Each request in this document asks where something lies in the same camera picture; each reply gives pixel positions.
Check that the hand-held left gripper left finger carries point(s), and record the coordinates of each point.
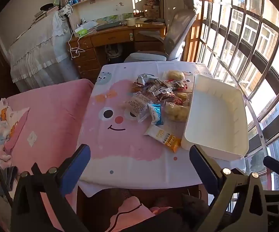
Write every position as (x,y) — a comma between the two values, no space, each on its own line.
(81,157)

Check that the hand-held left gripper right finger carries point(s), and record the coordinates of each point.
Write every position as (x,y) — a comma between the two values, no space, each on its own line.
(198,158)

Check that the orange white oat packet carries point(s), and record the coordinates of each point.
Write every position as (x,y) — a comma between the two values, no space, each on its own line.
(162,137)

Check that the white plastic bin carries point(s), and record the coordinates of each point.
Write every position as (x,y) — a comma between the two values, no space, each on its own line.
(216,116)

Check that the puffed snack clear packet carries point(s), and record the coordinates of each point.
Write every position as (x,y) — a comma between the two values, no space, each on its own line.
(176,111)

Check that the red orange snack packet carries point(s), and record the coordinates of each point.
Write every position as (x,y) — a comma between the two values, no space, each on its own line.
(179,100)

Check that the blue foil snack packet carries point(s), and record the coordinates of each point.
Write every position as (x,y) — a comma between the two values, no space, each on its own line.
(156,112)

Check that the brown nut bar packet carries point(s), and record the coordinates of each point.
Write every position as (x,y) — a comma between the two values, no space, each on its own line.
(162,94)

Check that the silver snack packet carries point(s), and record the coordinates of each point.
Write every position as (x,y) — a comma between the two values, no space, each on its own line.
(144,78)

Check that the pink cartoon printed tablecloth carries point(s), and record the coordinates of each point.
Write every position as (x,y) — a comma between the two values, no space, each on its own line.
(120,149)

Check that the small yellow snack packet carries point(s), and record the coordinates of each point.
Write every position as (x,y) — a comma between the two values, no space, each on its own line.
(185,94)

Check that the pink cloth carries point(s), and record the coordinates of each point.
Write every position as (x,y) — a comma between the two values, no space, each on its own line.
(129,210)

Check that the red packet with dark cake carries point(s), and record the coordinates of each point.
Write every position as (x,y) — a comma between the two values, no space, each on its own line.
(178,85)

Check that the pale noodle cake packet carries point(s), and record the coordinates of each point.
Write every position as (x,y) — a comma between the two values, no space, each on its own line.
(174,75)

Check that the white cartoon printed blanket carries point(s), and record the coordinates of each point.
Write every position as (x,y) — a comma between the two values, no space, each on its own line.
(1,116)

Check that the waste bin with bag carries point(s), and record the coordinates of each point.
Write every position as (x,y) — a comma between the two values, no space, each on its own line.
(114,53)

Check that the white lace cover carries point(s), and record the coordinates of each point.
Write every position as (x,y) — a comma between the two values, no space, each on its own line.
(38,50)

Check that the wooden desk with drawers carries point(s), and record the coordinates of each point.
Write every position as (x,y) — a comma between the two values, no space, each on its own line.
(110,37)

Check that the green tissue box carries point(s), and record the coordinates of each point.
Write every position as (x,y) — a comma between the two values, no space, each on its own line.
(82,32)

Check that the grey mesh office chair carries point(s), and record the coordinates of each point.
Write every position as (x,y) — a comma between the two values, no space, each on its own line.
(178,33)

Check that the metal window grille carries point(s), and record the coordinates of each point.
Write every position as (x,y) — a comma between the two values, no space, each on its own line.
(245,41)

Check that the dark keyboard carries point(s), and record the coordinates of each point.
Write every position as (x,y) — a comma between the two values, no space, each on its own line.
(109,25)

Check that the white round container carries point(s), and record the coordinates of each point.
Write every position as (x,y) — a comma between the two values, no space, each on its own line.
(131,21)

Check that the printed hanging bag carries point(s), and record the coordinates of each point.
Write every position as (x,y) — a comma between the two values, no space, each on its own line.
(65,11)

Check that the cardboard box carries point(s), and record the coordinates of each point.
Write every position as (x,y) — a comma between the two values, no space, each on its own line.
(151,12)

